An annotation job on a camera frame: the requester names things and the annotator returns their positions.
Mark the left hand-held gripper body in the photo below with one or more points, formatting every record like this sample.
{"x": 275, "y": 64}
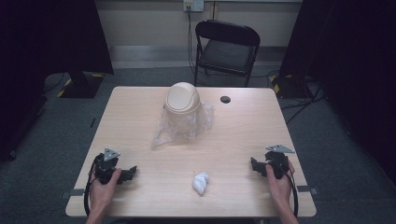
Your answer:
{"x": 104, "y": 168}

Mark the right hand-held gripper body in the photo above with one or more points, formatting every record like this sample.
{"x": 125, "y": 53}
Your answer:
{"x": 277, "y": 163}

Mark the person's right hand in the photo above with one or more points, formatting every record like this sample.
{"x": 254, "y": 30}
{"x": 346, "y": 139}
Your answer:
{"x": 281, "y": 188}

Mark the person's left hand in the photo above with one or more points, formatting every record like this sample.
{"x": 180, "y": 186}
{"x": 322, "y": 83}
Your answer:
{"x": 101, "y": 194}

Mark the grey tape strip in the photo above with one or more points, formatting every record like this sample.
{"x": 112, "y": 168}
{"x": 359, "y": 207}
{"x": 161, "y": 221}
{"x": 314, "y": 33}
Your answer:
{"x": 74, "y": 193}
{"x": 306, "y": 189}

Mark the clear plastic bag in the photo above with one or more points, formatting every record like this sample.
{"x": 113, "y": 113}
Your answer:
{"x": 168, "y": 133}

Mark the white crumpled tissue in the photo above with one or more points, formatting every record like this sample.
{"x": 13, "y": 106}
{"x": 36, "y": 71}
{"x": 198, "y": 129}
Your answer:
{"x": 200, "y": 183}

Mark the black stand base striped tape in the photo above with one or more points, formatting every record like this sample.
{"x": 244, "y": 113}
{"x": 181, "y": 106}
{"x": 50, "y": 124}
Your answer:
{"x": 82, "y": 87}
{"x": 288, "y": 88}

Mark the beige swing-lid trash can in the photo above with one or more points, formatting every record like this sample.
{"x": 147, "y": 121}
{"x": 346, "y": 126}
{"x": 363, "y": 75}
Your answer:
{"x": 182, "y": 102}

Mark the black folding chair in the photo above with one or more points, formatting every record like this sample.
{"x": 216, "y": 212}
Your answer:
{"x": 227, "y": 53}

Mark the black curtain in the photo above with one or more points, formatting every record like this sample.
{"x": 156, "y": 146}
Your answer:
{"x": 46, "y": 46}
{"x": 351, "y": 62}

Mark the white wall outlet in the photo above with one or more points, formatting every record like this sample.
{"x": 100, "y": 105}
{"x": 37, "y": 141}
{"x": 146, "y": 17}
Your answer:
{"x": 193, "y": 5}

